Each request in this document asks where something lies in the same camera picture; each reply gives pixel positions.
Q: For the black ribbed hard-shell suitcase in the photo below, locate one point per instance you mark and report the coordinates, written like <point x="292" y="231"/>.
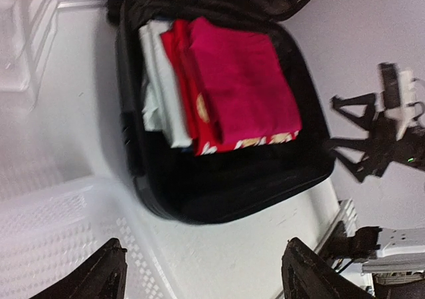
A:
<point x="174" y="183"/>

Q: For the white plastic drawer organizer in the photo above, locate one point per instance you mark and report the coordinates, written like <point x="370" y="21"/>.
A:
<point x="28" y="28"/>

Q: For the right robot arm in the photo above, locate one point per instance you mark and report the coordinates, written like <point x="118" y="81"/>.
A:
<point x="372" y="243"/>

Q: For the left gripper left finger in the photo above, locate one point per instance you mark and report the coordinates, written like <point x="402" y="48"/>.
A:
<point x="102" y="275"/>

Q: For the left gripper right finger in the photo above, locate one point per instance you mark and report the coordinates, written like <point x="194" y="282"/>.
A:
<point x="306" y="275"/>

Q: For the magenta folded cloth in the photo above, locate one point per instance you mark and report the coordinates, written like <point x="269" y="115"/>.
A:
<point x="244" y="82"/>

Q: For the white perforated plastic basket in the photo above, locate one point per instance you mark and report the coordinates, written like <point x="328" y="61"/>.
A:
<point x="48" y="233"/>

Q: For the red patterned folded garment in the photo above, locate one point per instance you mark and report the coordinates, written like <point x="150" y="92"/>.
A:
<point x="201" y="119"/>

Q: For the white folded garment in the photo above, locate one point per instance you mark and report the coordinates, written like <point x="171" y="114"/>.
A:
<point x="162" y="108"/>

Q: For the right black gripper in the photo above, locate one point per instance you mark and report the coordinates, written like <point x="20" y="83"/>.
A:
<point x="382" y="146"/>

